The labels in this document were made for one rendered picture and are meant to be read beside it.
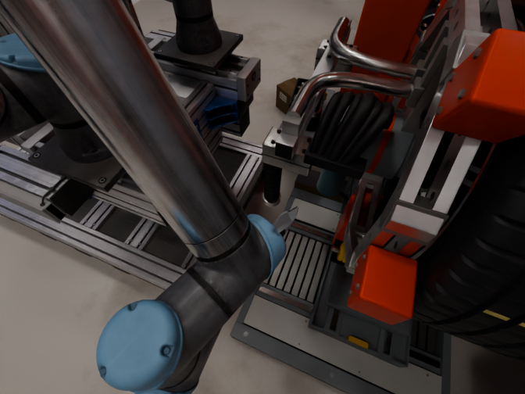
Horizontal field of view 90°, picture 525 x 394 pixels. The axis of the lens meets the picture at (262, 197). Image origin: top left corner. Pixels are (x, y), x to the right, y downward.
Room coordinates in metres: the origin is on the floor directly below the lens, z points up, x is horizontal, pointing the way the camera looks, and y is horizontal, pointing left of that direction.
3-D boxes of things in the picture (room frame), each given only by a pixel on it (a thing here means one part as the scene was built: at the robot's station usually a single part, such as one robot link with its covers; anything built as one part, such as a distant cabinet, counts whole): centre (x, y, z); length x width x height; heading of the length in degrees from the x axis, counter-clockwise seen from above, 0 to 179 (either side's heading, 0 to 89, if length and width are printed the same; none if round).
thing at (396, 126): (0.43, -0.24, 0.85); 0.21 x 0.14 x 0.14; 67
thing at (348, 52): (0.54, -0.23, 1.03); 0.19 x 0.18 x 0.11; 67
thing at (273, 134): (0.33, -0.05, 0.93); 0.09 x 0.05 x 0.05; 67
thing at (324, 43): (0.64, -0.18, 0.93); 0.09 x 0.05 x 0.05; 67
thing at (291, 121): (0.36, -0.15, 1.03); 0.19 x 0.18 x 0.11; 67
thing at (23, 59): (0.46, 0.40, 0.98); 0.13 x 0.12 x 0.14; 137
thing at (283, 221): (0.23, -0.04, 0.86); 0.09 x 0.03 x 0.06; 122
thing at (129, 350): (0.03, 0.10, 0.95); 0.11 x 0.08 x 0.11; 137
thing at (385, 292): (0.11, -0.19, 0.85); 0.09 x 0.08 x 0.07; 157
